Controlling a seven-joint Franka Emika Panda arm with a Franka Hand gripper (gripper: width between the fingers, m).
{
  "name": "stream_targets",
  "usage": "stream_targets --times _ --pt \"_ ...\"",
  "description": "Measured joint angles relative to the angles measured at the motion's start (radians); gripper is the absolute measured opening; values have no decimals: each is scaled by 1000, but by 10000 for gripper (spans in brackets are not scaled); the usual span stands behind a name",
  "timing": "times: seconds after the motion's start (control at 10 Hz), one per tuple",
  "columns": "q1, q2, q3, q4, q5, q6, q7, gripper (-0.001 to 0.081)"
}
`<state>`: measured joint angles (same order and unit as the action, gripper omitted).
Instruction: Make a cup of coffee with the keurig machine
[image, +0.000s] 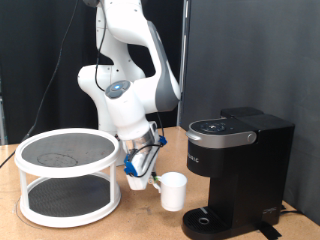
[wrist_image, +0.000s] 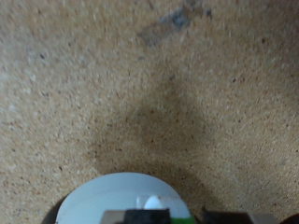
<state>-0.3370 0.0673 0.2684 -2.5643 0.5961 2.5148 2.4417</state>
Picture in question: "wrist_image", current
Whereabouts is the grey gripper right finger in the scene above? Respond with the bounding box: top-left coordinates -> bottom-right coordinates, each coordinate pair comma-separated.
201,208 -> 279,224

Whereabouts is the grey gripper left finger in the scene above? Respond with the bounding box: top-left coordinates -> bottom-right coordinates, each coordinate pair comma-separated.
98,208 -> 172,224

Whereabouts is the white mug with green tape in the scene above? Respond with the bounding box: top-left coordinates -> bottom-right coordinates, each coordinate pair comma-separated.
55,172 -> 198,224

